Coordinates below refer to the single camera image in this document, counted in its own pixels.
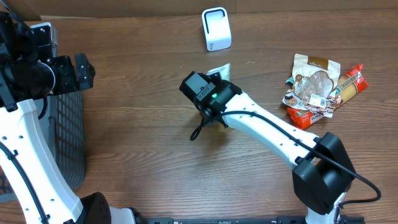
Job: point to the beige nut snack pouch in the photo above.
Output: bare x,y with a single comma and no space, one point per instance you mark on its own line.
314,79

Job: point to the white tube with gold cap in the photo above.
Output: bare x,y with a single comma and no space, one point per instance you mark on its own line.
222,71

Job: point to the teal snack bar wrapper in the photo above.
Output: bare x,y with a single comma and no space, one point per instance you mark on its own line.
290,81

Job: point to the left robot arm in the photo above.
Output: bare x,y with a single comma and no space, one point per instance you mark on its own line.
32,70

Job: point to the cardboard panel backdrop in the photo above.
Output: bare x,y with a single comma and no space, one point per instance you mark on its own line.
32,10

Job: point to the grey plastic shopping basket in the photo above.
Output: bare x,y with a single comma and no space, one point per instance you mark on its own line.
62,129

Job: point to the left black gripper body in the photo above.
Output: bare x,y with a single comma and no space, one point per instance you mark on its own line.
65,76

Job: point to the white barcode scanner stand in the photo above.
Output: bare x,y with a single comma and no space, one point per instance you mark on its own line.
216,29

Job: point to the orange spaghetti pasta packet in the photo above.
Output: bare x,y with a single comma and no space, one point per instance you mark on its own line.
349,85

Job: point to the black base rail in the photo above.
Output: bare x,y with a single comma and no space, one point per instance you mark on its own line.
278,220

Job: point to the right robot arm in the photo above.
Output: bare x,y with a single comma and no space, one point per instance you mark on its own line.
322,171

